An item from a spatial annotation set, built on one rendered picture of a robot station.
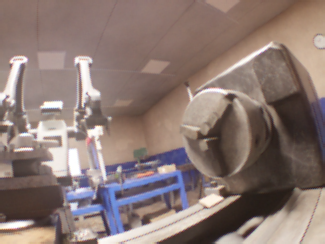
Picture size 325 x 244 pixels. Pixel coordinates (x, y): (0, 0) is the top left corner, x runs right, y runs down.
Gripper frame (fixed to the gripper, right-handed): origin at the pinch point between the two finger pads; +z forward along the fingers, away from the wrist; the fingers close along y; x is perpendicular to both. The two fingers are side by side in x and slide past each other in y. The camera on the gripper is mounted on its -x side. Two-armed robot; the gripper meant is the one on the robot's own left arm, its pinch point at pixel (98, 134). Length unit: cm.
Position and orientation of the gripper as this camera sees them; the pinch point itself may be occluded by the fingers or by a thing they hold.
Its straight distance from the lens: 77.3
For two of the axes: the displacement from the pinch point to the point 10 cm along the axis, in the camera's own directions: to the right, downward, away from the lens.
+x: -3.4, 7.3, 5.9
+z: 4.4, 6.8, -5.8
